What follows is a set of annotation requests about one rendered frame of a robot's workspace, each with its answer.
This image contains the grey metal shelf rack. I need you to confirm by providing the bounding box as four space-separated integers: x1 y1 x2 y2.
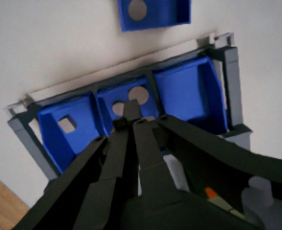
3 33 253 193

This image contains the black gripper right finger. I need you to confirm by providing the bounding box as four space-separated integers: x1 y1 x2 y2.
130 99 282 230

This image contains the small grey block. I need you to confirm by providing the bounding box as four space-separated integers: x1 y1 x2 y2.
58 114 78 134

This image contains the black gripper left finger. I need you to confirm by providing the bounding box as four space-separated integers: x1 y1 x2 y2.
11 101 139 230

